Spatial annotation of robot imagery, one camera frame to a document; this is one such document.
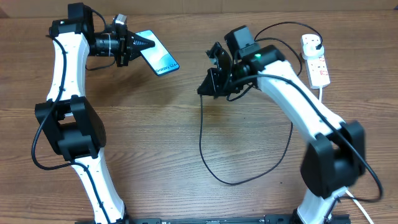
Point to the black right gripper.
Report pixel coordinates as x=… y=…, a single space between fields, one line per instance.
x=214 y=83

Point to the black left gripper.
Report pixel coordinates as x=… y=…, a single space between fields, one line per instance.
x=128 y=48

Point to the blue Galaxy smartphone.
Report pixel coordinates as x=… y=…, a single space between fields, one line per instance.
x=158 y=57

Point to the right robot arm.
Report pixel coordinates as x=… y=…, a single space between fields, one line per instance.
x=335 y=154

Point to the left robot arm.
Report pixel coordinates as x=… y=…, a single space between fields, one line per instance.
x=72 y=127

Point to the white charger plug adapter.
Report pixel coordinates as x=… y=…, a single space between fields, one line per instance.
x=312 y=51

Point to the white power strip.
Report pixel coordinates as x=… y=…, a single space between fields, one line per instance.
x=317 y=71

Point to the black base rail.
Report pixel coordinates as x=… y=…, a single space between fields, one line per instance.
x=211 y=221

